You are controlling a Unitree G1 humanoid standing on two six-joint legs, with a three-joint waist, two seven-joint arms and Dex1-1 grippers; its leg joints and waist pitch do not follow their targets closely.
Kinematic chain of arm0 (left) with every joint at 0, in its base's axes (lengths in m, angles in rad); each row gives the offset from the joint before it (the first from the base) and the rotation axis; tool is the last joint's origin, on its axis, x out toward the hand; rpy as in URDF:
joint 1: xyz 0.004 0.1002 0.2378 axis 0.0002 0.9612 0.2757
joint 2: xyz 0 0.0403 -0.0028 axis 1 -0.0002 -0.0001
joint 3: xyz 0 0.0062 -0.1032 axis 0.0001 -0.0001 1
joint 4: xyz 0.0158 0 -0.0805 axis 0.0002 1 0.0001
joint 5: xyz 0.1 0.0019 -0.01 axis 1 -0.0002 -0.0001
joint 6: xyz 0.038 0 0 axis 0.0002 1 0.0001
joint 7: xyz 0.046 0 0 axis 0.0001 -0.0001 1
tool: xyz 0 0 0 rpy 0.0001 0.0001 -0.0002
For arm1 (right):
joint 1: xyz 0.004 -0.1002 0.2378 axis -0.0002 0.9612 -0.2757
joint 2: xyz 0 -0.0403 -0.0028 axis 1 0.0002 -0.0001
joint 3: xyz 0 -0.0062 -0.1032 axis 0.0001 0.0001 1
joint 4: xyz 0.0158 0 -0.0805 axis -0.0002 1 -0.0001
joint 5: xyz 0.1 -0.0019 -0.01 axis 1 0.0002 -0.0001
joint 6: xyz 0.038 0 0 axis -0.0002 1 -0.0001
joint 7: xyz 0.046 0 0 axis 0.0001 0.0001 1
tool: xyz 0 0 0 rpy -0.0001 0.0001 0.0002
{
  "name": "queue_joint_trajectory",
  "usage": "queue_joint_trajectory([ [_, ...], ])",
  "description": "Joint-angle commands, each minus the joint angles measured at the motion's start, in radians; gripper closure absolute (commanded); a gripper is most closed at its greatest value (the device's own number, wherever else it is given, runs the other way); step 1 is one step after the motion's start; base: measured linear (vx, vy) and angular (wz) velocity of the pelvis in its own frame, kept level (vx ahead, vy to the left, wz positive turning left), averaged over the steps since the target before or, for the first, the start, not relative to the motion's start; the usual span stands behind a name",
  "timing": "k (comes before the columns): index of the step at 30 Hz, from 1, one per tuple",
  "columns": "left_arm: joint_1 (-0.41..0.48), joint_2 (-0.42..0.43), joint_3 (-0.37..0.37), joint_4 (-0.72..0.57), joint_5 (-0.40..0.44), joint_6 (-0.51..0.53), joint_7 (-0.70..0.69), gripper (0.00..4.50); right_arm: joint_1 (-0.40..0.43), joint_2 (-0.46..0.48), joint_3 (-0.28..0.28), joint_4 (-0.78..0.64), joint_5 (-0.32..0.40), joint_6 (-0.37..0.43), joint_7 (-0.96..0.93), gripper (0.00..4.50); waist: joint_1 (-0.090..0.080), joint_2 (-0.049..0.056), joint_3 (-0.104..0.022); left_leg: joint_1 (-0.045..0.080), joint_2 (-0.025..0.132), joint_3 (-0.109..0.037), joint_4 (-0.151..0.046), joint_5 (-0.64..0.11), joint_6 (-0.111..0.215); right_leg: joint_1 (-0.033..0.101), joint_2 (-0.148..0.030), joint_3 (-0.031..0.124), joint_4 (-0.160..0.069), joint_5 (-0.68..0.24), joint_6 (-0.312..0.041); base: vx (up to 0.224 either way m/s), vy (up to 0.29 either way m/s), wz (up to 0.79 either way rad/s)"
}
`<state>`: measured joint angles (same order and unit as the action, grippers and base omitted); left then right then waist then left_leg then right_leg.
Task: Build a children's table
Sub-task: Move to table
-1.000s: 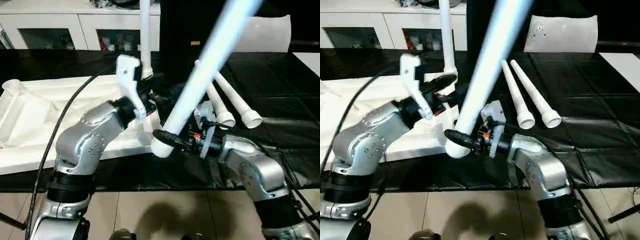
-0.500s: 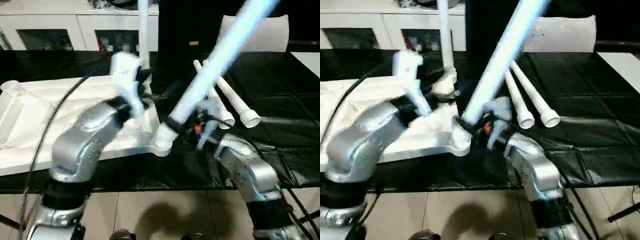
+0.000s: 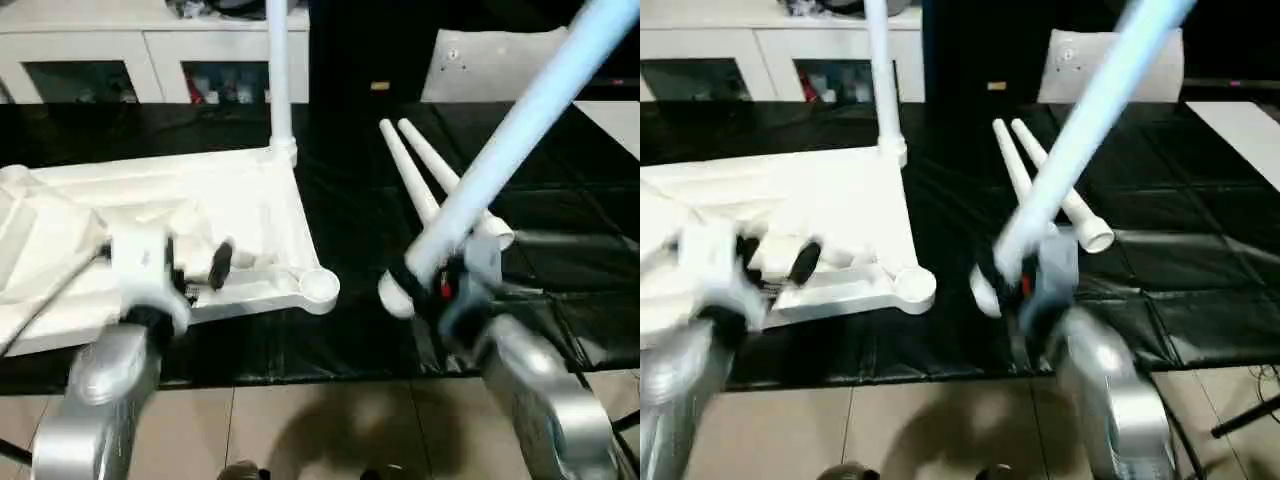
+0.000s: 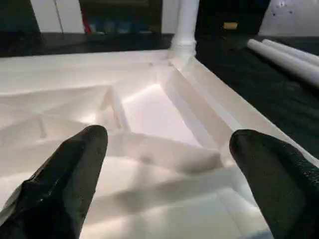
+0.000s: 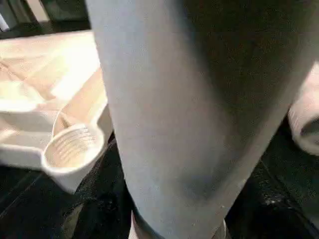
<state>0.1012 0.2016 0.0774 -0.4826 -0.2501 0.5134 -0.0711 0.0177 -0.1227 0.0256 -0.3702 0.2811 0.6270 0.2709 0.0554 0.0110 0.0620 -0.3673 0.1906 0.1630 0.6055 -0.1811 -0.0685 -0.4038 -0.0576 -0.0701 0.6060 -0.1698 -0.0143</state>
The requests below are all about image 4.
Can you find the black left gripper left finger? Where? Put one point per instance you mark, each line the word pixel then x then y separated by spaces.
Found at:
pixel 57 189

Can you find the white plastic table top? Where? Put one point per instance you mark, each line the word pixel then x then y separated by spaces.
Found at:
pixel 149 104

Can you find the white cabinet with glass doors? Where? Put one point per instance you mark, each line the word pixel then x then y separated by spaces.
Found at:
pixel 49 15

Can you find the red packet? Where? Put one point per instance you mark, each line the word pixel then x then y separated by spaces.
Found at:
pixel 87 25

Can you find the black cabinet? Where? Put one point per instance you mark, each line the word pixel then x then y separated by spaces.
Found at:
pixel 219 12

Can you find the white chair back panel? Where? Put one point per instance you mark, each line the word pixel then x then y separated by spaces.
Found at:
pixel 294 17

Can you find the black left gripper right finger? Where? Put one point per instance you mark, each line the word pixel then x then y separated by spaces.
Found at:
pixel 284 186

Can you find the small yellow label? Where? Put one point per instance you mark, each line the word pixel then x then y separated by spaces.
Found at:
pixel 230 25

